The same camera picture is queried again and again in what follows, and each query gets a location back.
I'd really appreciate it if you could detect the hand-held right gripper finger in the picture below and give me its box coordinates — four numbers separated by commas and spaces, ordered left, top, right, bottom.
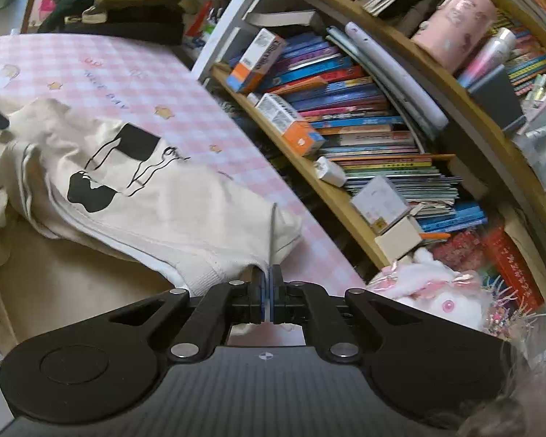
270, 265, 431, 363
102, 265, 270, 363

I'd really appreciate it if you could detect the cream cloth bag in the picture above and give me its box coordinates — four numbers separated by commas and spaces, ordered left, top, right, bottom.
0, 98, 303, 299

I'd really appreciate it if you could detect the wooden bookshelf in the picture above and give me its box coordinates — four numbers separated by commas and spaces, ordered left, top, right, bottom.
209, 0, 546, 324

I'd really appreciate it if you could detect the dark green garment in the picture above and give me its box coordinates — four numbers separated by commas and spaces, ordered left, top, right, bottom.
39, 0, 101, 32

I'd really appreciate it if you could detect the pink checked table mat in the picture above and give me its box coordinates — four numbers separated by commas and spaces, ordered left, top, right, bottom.
0, 32, 369, 347

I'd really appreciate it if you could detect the small beige box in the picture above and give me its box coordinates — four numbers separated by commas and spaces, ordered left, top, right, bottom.
374, 215, 423, 265

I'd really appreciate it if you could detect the small white box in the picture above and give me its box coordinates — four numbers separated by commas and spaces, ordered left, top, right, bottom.
315, 156, 347, 187

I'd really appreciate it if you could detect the white card box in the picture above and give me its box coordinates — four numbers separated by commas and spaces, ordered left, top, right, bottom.
349, 175, 412, 236

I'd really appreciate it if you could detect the pink white plush toy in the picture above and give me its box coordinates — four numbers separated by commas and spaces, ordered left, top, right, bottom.
366, 248, 494, 333

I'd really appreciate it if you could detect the black folded garment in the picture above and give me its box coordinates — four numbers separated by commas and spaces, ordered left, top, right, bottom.
64, 9, 185, 46

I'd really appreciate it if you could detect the orange white cardboard box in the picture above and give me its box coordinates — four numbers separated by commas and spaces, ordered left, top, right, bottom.
226, 28, 286, 94
255, 93, 326, 155

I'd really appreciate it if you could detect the beige cloth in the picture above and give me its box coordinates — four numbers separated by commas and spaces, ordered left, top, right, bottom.
0, 182, 192, 356

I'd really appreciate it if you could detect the row of colourful books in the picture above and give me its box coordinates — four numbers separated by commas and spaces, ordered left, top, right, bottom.
230, 32, 487, 233

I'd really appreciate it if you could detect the red book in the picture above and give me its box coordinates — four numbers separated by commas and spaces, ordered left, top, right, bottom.
480, 228, 546, 315

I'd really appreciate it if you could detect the white flat tablet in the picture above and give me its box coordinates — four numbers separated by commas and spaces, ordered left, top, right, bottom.
344, 22, 450, 130

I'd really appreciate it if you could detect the white shelf unit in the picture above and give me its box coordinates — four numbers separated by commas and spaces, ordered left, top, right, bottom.
182, 0, 292, 83

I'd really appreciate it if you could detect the grey book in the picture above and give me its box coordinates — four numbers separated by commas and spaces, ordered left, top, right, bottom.
243, 9, 324, 28

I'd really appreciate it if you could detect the dark grey box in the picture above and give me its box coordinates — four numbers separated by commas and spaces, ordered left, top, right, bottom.
468, 64, 527, 138

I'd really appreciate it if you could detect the white pink bottle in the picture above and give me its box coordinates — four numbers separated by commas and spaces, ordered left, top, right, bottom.
457, 27, 517, 89

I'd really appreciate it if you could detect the pink cylinder container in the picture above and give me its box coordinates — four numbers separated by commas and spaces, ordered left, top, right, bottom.
412, 0, 496, 74

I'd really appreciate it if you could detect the pastel highlighter pens bundle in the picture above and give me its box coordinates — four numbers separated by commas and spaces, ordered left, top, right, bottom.
519, 73, 546, 137

